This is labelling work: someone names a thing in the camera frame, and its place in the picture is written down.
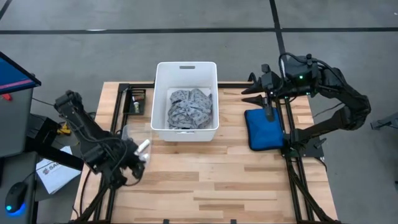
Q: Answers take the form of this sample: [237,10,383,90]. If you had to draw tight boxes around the yellow cable connector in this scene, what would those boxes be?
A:
[56,122,73,136]

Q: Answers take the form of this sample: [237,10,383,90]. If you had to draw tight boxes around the blue fabric pouch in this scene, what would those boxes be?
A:
[244,107,285,152]

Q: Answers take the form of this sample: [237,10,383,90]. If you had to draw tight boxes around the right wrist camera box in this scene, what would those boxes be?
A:
[284,54,320,88]

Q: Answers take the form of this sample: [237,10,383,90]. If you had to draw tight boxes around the black computer mouse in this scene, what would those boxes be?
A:
[4,181,29,216]

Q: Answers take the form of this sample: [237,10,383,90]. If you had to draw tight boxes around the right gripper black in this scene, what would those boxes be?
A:
[240,63,282,123]

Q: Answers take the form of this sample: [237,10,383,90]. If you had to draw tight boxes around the white perforated plastic basket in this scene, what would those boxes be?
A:
[150,61,220,142]

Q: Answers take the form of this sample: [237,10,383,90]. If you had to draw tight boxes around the black left table frame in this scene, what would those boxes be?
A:
[73,82,156,224]

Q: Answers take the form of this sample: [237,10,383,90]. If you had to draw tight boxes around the clear plastic container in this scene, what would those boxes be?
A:
[121,123,154,177]

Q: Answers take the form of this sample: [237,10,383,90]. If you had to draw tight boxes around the grey computer cabinet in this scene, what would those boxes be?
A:
[0,87,35,158]

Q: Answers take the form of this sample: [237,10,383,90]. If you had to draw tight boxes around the black slotted tray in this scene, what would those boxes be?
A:
[123,88,147,116]

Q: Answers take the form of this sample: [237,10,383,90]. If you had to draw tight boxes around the computer monitor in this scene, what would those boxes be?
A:
[0,51,42,96]

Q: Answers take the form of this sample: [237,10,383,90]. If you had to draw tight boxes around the black floor stand foot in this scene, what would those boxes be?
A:
[369,111,398,131]

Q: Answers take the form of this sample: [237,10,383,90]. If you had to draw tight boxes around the white printed booklet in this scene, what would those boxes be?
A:
[35,145,83,195]

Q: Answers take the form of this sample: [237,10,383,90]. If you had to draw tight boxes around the grey patterned cloth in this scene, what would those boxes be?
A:
[168,88,214,130]

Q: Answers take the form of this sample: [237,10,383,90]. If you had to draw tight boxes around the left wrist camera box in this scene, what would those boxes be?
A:
[103,167,129,191]

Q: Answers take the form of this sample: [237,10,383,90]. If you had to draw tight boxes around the black desk bracket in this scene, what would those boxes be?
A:
[25,114,85,171]

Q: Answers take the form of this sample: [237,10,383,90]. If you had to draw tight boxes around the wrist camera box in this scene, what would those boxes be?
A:
[284,54,320,88]
[103,167,129,191]

